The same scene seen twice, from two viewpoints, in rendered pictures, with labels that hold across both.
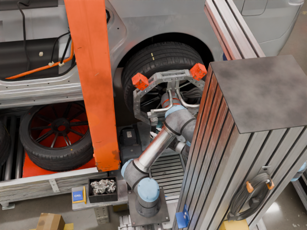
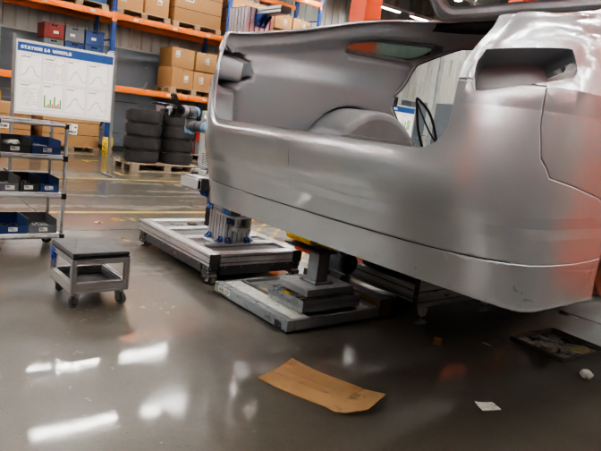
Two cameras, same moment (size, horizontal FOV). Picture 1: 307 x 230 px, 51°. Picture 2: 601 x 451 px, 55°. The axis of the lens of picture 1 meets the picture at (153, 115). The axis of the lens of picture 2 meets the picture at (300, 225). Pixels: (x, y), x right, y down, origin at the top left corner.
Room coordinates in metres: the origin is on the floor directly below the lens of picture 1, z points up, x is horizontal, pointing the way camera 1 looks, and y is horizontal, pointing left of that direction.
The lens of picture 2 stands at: (5.00, -1.90, 1.25)
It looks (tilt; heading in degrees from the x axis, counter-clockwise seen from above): 10 degrees down; 153
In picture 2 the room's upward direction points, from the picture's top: 7 degrees clockwise
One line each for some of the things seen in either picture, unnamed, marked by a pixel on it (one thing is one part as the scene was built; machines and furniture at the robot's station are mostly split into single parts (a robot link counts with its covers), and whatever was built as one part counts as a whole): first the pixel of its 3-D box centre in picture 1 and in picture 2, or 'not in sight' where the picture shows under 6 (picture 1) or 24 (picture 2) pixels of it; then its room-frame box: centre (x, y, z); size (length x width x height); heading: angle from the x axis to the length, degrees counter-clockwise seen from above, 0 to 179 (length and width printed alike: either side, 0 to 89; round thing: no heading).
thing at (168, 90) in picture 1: (161, 97); not in sight; (1.45, -0.05, 1.03); 0.19 x 0.18 x 0.11; 13
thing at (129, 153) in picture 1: (129, 146); (336, 268); (1.55, 0.19, 0.26); 0.42 x 0.18 x 0.35; 13
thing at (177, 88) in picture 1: (190, 94); not in sight; (1.50, -0.24, 1.03); 0.19 x 0.18 x 0.11; 13
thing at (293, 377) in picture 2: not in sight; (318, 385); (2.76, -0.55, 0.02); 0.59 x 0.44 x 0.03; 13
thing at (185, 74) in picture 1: (170, 100); not in sight; (1.59, -0.12, 0.85); 0.54 x 0.07 x 0.54; 103
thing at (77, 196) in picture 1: (77, 196); not in sight; (0.97, 0.50, 0.47); 0.07 x 0.07 x 0.02; 13
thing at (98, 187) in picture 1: (103, 189); not in sight; (1.01, 0.33, 0.51); 0.20 x 0.14 x 0.13; 99
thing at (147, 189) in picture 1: (147, 191); not in sight; (0.79, 0.01, 0.98); 0.13 x 0.12 x 0.14; 39
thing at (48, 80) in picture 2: not in sight; (64, 109); (-4.52, -1.23, 0.97); 1.50 x 0.50 x 1.95; 103
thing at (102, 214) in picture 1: (100, 207); not in sight; (1.00, 0.37, 0.21); 0.10 x 0.10 x 0.42; 13
